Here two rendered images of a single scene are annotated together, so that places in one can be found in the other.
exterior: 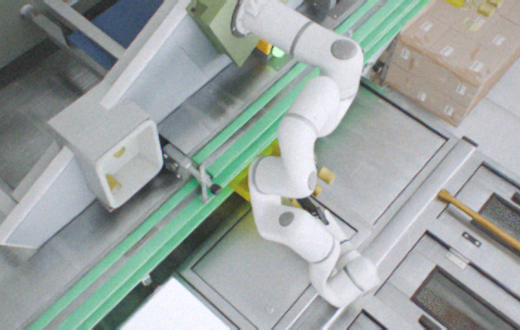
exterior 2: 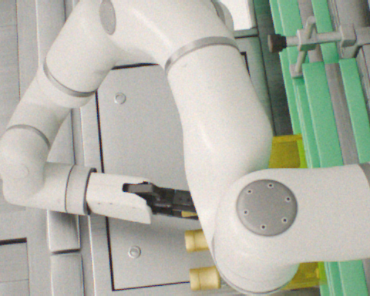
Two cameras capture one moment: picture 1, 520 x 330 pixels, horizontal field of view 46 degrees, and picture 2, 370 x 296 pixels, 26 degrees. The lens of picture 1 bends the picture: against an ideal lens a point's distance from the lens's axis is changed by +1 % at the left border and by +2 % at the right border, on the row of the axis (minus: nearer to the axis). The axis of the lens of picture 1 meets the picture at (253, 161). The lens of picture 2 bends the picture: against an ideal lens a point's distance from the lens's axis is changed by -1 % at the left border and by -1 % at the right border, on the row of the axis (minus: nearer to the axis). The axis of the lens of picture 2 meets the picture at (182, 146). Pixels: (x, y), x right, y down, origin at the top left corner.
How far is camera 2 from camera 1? 112 cm
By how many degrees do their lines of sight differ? 48
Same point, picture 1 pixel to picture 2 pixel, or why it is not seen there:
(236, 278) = not seen: hidden behind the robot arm
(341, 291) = (24, 110)
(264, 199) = not seen: hidden behind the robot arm
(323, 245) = (55, 48)
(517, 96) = not seen: outside the picture
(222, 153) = (332, 102)
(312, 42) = (333, 178)
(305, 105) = (216, 66)
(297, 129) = (186, 22)
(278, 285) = (136, 131)
